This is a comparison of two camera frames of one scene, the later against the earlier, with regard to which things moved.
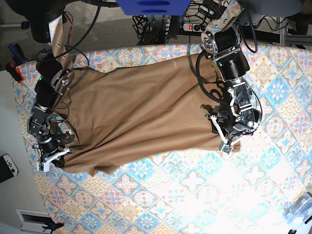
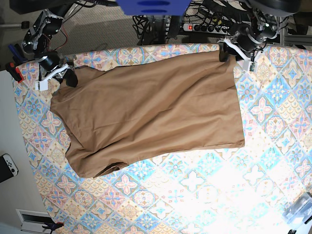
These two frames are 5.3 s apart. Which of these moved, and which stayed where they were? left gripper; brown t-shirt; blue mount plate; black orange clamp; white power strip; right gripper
Moved: right gripper; left gripper
Stayed: black orange clamp; brown t-shirt; white power strip; blue mount plate
